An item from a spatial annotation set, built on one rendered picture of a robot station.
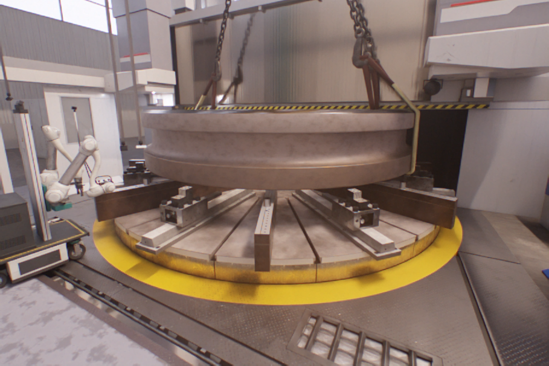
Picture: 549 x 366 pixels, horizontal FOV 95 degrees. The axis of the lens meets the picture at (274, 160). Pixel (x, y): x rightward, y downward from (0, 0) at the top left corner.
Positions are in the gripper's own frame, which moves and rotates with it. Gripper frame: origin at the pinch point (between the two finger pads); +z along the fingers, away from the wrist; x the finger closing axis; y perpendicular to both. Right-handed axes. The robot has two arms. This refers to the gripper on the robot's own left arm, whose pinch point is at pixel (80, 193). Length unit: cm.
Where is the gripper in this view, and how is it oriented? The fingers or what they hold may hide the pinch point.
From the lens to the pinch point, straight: 422.9
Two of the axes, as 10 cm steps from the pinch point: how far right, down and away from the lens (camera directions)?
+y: 5.8, -1.6, 8.0
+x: -8.1, -1.1, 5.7
